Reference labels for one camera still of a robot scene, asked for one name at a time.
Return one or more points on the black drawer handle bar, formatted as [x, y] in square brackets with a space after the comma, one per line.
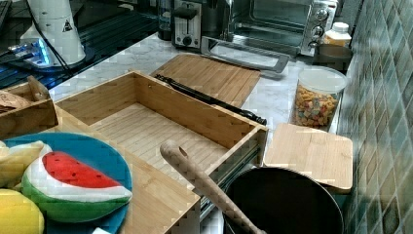
[210, 100]

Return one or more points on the bamboo drawer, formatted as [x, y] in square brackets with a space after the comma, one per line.
[139, 113]

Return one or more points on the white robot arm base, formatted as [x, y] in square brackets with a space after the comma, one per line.
[53, 33]

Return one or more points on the large bamboo cutting board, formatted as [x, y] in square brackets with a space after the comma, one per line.
[222, 80]

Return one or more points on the silver toaster oven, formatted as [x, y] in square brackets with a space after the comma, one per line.
[276, 29]

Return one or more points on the silver black toaster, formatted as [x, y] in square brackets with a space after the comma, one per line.
[186, 22]

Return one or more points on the black frying pan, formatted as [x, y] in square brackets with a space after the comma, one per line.
[281, 201]

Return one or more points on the clear cereal jar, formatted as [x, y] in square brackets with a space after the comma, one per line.
[317, 96]

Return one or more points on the blue round plate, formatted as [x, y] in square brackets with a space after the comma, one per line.
[97, 154]

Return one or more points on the dark pepper grinder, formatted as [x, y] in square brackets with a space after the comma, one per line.
[164, 26]

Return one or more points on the small bamboo cutting board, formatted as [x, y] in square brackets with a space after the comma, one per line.
[324, 157]

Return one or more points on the dark brown bowl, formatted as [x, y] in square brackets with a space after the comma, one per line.
[333, 56]

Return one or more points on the white lidded spice jar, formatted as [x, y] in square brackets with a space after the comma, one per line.
[338, 35]

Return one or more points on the plush watermelon slice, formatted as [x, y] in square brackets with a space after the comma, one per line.
[68, 190]

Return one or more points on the wooden box with utensils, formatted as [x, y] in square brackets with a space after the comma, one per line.
[26, 109]

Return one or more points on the pale yellow plush banana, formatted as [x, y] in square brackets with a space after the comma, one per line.
[15, 160]

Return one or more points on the yellow plush lemon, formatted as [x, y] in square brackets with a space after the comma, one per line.
[19, 215]

